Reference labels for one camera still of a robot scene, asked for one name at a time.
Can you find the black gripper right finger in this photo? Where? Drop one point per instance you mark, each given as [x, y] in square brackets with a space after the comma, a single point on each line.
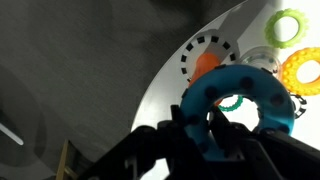
[266, 156]

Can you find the orange stacking post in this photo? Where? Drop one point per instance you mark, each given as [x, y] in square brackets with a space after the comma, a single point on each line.
[206, 65]

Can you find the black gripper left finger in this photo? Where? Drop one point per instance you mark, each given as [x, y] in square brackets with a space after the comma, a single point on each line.
[150, 143]

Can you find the wooden frame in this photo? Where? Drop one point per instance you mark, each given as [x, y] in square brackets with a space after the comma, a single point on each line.
[65, 163]

